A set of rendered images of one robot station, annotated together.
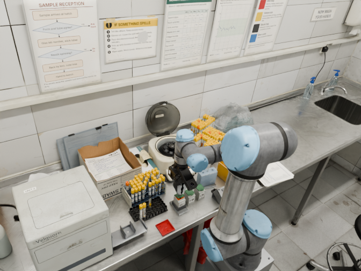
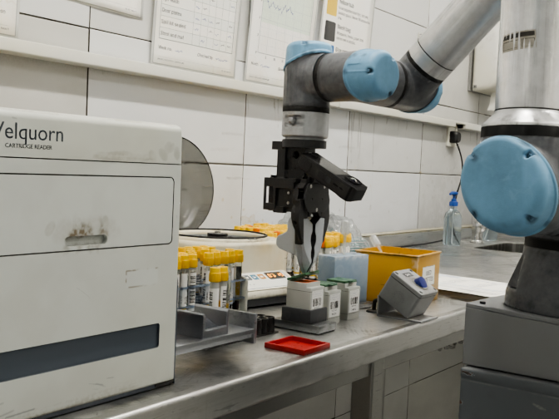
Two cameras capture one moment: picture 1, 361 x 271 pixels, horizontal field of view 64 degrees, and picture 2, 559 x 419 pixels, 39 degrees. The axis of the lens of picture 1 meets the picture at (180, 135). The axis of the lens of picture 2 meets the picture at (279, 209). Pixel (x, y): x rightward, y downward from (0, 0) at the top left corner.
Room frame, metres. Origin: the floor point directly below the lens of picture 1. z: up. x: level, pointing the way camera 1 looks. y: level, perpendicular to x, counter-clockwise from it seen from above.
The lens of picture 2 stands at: (-0.22, 0.40, 1.13)
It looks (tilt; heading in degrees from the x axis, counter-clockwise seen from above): 3 degrees down; 343
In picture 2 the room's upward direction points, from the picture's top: 3 degrees clockwise
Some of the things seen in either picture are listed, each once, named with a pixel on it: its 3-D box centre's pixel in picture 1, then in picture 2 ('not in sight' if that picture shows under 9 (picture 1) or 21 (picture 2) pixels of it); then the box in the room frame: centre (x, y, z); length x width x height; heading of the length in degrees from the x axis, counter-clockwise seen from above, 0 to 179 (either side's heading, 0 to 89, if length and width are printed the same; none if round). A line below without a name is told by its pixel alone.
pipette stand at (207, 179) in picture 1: (206, 178); (342, 281); (1.16, -0.17, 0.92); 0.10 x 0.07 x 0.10; 119
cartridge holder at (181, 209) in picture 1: (178, 205); (304, 317); (0.98, -0.03, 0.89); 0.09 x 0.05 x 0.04; 38
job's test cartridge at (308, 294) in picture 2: (179, 201); (304, 300); (0.98, -0.03, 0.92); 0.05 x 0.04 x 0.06; 38
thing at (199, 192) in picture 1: (199, 192); (342, 298); (1.07, -0.13, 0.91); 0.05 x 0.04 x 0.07; 37
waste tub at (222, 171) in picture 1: (233, 170); (398, 274); (1.24, -0.32, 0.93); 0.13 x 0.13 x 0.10; 42
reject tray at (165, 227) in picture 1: (165, 227); (297, 345); (0.85, 0.03, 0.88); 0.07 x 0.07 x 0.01; 37
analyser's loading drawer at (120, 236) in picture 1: (123, 233); (187, 331); (0.76, 0.20, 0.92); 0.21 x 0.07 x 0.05; 127
